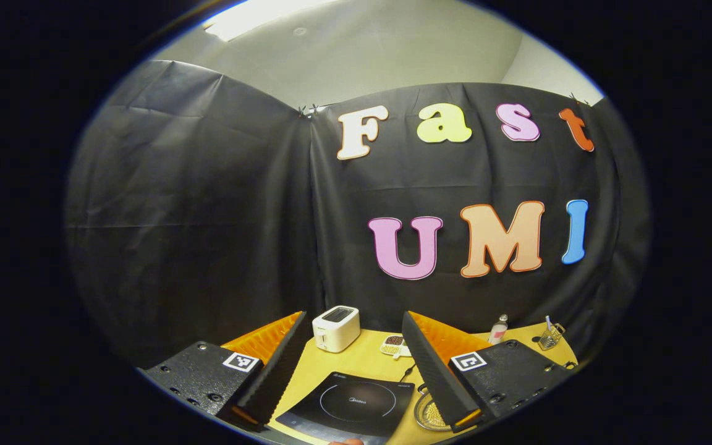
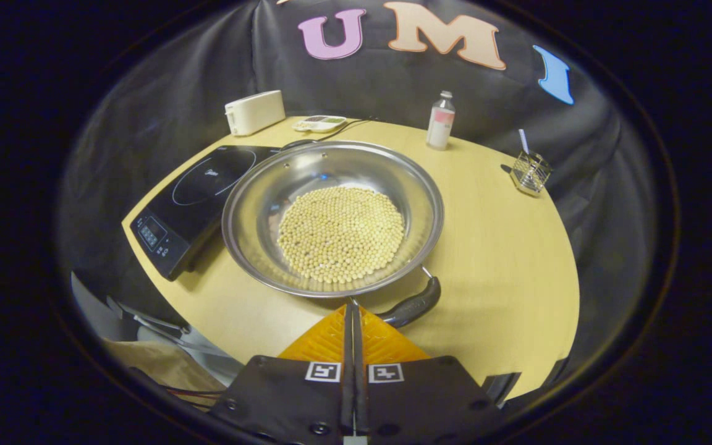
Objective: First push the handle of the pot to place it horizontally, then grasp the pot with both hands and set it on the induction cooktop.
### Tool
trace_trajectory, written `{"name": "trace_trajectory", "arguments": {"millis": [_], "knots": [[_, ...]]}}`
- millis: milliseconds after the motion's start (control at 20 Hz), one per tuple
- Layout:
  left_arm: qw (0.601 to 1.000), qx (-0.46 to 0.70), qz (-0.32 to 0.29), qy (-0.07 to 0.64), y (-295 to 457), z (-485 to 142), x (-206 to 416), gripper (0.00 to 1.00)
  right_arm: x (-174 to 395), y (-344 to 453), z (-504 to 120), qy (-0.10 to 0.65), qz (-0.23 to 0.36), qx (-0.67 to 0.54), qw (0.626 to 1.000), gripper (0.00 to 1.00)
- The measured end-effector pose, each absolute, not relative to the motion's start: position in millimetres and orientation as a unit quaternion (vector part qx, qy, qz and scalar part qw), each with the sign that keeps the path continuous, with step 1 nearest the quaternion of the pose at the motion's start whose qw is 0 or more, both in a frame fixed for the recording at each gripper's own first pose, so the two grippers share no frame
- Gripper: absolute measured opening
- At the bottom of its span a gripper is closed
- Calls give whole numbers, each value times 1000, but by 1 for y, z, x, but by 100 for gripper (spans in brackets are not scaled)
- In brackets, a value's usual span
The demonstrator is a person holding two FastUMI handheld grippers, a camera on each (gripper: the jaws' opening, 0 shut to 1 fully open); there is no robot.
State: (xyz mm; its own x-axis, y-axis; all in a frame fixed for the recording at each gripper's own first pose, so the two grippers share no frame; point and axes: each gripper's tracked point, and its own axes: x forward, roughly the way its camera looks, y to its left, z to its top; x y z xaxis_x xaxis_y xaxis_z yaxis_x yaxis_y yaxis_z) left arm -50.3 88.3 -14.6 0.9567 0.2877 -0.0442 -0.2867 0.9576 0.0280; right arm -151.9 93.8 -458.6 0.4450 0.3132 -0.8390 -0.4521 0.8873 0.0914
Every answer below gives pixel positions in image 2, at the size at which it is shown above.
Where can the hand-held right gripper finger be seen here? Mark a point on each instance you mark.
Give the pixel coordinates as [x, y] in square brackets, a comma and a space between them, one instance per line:
[348, 383]
[360, 383]

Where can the stainless steel pot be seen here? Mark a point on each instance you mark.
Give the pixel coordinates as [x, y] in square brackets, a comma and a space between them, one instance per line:
[257, 210]

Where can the black induction cooktop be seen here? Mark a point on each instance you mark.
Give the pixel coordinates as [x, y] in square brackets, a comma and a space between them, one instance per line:
[201, 185]

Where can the pile of soybeans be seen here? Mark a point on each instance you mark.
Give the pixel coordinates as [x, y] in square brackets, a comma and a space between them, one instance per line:
[340, 235]

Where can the beige cloth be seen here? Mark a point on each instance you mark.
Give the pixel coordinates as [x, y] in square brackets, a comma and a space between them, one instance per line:
[158, 368]

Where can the white divided bean tray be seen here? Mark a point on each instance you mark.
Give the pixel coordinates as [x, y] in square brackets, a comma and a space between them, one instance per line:
[319, 123]

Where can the clear bottle with pink label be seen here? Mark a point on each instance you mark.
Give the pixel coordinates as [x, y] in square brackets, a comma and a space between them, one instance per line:
[440, 127]

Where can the white toaster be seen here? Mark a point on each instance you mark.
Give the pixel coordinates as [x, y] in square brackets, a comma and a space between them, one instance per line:
[257, 112]

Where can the striped straw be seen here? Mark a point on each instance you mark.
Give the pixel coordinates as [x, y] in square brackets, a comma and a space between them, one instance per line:
[524, 141]

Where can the grey metal frame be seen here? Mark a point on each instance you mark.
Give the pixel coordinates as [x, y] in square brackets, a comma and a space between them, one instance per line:
[146, 324]

